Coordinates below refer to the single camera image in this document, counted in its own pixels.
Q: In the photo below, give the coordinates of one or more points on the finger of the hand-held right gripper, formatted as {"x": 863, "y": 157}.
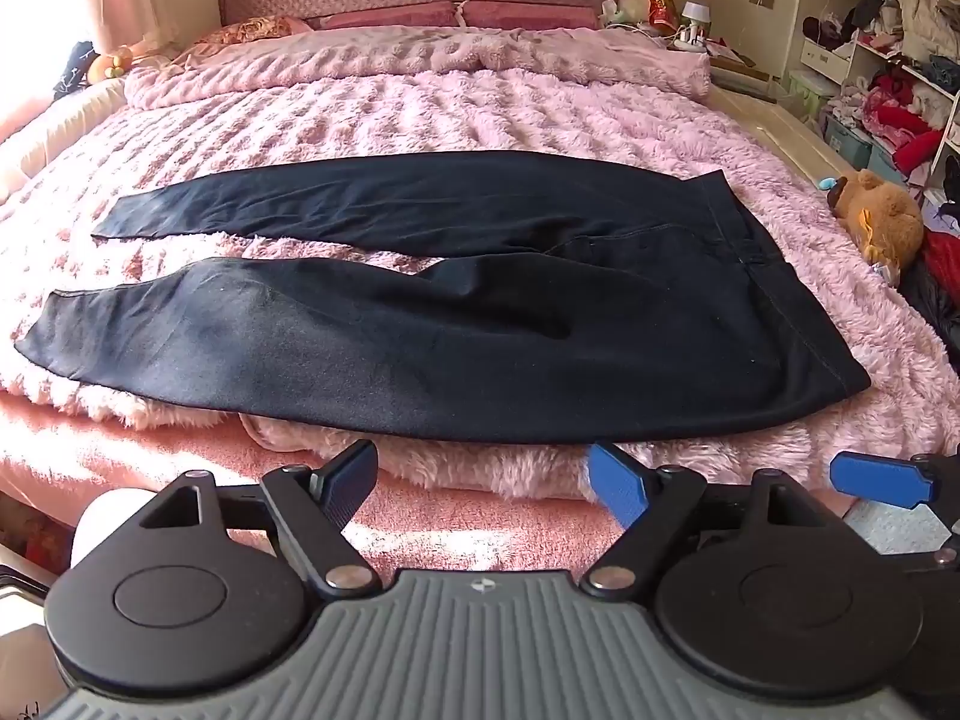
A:
{"x": 877, "y": 476}

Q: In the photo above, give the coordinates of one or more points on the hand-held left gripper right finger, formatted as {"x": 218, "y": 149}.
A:
{"x": 616, "y": 481}

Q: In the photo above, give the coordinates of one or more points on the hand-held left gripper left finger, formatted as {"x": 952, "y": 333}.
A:
{"x": 351, "y": 478}

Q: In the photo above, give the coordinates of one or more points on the black pants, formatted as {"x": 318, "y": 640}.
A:
{"x": 480, "y": 330}

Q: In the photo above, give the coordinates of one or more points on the black jacket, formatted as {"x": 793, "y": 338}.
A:
{"x": 934, "y": 315}

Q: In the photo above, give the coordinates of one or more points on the white round object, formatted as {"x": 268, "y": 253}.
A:
{"x": 109, "y": 521}

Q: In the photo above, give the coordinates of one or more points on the brown teddy bear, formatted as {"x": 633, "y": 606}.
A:
{"x": 885, "y": 221}

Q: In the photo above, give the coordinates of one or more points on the teal storage bin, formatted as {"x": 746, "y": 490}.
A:
{"x": 847, "y": 142}

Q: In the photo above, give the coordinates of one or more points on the pink fluffy blanket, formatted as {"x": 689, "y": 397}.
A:
{"x": 480, "y": 112}

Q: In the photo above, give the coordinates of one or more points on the pale green storage bin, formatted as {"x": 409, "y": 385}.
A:
{"x": 810, "y": 94}

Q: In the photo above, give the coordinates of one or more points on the white shelf with clothes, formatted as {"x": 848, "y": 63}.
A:
{"x": 900, "y": 37}

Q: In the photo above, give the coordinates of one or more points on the pink floral pillow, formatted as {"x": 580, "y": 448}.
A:
{"x": 247, "y": 30}

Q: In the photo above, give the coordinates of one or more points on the white table lamp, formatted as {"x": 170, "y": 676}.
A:
{"x": 694, "y": 26}

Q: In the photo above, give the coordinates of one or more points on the dark pink pillow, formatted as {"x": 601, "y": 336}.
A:
{"x": 390, "y": 17}
{"x": 529, "y": 13}

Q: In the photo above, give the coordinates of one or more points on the red snack bag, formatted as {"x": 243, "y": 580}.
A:
{"x": 661, "y": 9}

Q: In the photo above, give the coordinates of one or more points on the orange plush toy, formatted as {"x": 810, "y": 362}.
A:
{"x": 111, "y": 64}

